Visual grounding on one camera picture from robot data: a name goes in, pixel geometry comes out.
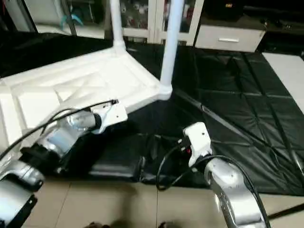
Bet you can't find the white plastic table leg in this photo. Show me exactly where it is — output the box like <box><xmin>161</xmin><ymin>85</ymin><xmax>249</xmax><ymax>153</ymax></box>
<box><xmin>110</xmin><ymin>0</ymin><xmax>127</xmax><ymax>51</ymax></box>
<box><xmin>158</xmin><ymin>0</ymin><xmax>185</xmax><ymax>100</ymax></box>

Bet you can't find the white plastic children's table top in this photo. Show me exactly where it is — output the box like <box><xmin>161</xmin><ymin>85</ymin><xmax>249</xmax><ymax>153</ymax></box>
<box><xmin>0</xmin><ymin>45</ymin><xmax>173</xmax><ymax>149</ymax></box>

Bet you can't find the black plastic work mat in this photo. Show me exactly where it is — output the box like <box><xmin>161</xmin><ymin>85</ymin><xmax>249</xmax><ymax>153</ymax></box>
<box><xmin>0</xmin><ymin>29</ymin><xmax>304</xmax><ymax>196</ymax></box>

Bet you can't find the white low drawer unit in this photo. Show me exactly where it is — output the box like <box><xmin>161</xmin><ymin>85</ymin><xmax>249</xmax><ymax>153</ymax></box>
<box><xmin>195</xmin><ymin>25</ymin><xmax>266</xmax><ymax>53</ymax></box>

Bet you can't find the black metal table leg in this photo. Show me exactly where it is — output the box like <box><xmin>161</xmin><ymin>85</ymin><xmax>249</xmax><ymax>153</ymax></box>
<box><xmin>268</xmin><ymin>204</ymin><xmax>304</xmax><ymax>220</ymax></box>

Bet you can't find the white side table board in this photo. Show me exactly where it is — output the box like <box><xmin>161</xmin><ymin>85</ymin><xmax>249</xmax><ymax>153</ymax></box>
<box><xmin>263</xmin><ymin>52</ymin><xmax>304</xmax><ymax>115</ymax></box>

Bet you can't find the white glass door cabinet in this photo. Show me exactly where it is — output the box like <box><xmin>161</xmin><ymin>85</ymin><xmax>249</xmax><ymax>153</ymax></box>
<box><xmin>112</xmin><ymin>0</ymin><xmax>205</xmax><ymax>46</ymax></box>

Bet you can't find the black box with yellow label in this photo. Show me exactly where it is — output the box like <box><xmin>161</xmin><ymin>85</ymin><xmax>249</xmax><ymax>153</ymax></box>
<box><xmin>204</xmin><ymin>0</ymin><xmax>246</xmax><ymax>22</ymax></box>

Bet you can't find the teal plastic object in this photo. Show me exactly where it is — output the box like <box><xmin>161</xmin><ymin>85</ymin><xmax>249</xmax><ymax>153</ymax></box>
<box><xmin>59</xmin><ymin>14</ymin><xmax>84</xmax><ymax>27</ymax></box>

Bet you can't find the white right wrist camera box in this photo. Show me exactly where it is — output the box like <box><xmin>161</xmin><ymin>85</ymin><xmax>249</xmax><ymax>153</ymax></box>
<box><xmin>183</xmin><ymin>122</ymin><xmax>213</xmax><ymax>168</ymax></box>

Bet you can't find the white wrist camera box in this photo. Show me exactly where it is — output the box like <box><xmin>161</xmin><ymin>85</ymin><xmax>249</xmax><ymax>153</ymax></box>
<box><xmin>92</xmin><ymin>101</ymin><xmax>128</xmax><ymax>135</ymax></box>
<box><xmin>183</xmin><ymin>122</ymin><xmax>213</xmax><ymax>168</ymax></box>

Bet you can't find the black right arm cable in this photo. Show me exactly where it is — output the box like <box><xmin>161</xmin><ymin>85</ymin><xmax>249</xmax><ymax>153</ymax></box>
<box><xmin>156</xmin><ymin>135</ymin><xmax>267</xmax><ymax>228</ymax></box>

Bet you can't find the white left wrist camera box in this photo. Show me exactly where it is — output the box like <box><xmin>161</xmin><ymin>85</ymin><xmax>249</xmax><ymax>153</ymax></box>
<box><xmin>92</xmin><ymin>101</ymin><xmax>128</xmax><ymax>135</ymax></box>

